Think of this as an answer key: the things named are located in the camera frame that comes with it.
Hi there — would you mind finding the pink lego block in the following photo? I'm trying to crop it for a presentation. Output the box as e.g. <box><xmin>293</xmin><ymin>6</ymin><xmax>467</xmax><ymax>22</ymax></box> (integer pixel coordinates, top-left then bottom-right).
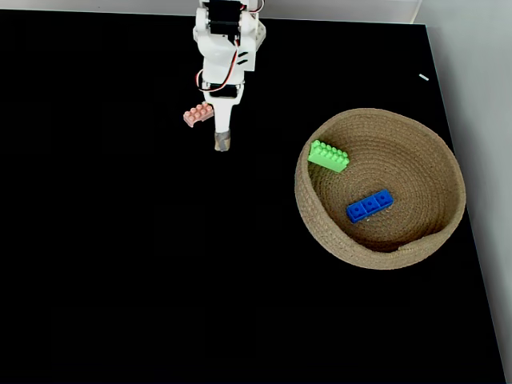
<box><xmin>182</xmin><ymin>101</ymin><xmax>215</xmax><ymax>129</ymax></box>

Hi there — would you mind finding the blue lego block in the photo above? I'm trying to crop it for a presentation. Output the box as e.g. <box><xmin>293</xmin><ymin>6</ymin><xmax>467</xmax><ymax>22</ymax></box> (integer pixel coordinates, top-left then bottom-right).
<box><xmin>346</xmin><ymin>189</ymin><xmax>395</xmax><ymax>224</ymax></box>

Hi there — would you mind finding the red white black servo cable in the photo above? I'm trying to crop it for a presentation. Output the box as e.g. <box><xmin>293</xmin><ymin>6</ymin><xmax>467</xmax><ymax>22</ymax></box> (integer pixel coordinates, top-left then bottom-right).
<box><xmin>195</xmin><ymin>34</ymin><xmax>242</xmax><ymax>94</ymax></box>

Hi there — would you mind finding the green lego block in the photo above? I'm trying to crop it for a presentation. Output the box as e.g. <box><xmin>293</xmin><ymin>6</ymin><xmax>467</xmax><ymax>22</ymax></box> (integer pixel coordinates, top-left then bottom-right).
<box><xmin>306</xmin><ymin>139</ymin><xmax>350</xmax><ymax>174</ymax></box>

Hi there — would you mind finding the woven tan rope basket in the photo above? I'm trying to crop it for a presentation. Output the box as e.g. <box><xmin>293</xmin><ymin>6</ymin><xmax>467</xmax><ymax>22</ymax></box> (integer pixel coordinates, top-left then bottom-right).
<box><xmin>294</xmin><ymin>107</ymin><xmax>467</xmax><ymax>270</ymax></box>

